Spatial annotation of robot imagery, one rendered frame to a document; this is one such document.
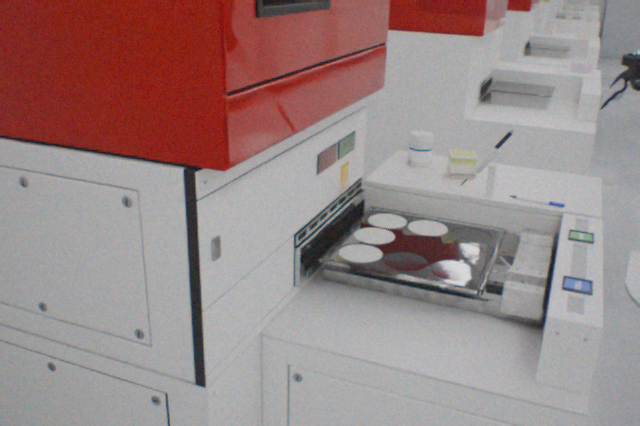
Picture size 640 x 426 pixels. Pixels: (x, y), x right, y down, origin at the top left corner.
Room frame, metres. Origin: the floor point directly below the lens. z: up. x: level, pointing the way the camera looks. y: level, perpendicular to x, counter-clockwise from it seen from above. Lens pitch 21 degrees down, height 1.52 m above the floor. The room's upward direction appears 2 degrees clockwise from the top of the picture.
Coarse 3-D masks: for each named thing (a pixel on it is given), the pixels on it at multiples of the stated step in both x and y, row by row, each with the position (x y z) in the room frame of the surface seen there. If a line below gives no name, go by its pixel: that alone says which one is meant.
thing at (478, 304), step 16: (336, 272) 1.34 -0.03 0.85; (368, 288) 1.31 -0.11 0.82; (384, 288) 1.29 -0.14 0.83; (400, 288) 1.28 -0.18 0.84; (416, 288) 1.27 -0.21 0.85; (432, 288) 1.27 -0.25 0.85; (448, 304) 1.24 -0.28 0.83; (464, 304) 1.23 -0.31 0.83; (480, 304) 1.21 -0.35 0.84; (496, 304) 1.20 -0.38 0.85; (528, 320) 1.18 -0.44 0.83
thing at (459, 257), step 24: (408, 216) 1.58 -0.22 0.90; (408, 240) 1.42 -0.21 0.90; (432, 240) 1.42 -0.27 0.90; (456, 240) 1.43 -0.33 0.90; (480, 240) 1.43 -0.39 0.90; (360, 264) 1.28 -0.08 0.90; (384, 264) 1.28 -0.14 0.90; (408, 264) 1.29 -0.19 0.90; (432, 264) 1.29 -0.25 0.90; (456, 264) 1.29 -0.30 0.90; (480, 264) 1.29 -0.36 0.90
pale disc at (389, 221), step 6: (372, 216) 1.57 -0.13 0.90; (378, 216) 1.57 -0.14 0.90; (384, 216) 1.57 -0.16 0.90; (390, 216) 1.57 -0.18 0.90; (396, 216) 1.57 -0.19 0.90; (372, 222) 1.53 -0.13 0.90; (378, 222) 1.53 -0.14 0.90; (384, 222) 1.53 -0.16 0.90; (390, 222) 1.53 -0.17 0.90; (396, 222) 1.53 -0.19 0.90; (402, 222) 1.53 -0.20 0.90; (390, 228) 1.49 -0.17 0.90
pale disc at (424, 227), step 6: (414, 222) 1.54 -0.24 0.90; (420, 222) 1.54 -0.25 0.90; (426, 222) 1.54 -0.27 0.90; (432, 222) 1.54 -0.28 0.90; (408, 228) 1.50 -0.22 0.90; (414, 228) 1.50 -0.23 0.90; (420, 228) 1.50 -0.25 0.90; (426, 228) 1.50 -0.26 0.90; (432, 228) 1.50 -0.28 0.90; (438, 228) 1.50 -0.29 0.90; (444, 228) 1.50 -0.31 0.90; (426, 234) 1.46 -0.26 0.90; (432, 234) 1.46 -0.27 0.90; (438, 234) 1.46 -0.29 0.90
